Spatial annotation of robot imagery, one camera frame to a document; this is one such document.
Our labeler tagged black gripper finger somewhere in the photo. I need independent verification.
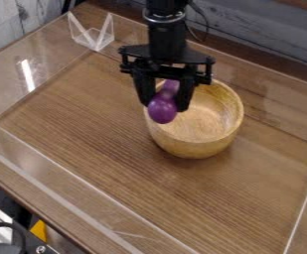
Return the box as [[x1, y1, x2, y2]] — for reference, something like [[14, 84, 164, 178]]
[[132, 69, 156, 106], [176, 76, 196, 112]]

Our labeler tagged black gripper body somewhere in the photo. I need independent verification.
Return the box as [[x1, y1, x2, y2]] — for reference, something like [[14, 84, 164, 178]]
[[118, 45, 216, 84]]

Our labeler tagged purple toy eggplant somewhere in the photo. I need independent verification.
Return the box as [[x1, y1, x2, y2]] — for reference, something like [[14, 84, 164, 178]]
[[148, 79, 180, 124]]

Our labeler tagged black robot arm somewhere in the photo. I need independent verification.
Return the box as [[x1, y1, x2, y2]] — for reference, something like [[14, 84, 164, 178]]
[[118, 0, 216, 112]]

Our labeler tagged brown wooden bowl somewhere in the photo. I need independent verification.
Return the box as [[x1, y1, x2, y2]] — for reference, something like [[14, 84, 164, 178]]
[[144, 79, 244, 159]]

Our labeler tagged black and yellow device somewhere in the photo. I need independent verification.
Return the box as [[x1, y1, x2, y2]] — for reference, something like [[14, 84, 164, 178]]
[[12, 219, 86, 254]]

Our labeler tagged clear acrylic corner bracket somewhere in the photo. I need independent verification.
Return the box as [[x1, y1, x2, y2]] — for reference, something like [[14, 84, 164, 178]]
[[67, 13, 114, 52]]

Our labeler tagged clear acrylic tray wall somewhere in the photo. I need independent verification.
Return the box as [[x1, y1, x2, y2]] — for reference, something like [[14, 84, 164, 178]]
[[0, 126, 199, 254]]

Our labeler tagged black cable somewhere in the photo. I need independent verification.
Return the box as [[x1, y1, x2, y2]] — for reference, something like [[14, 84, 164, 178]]
[[0, 221, 29, 254]]

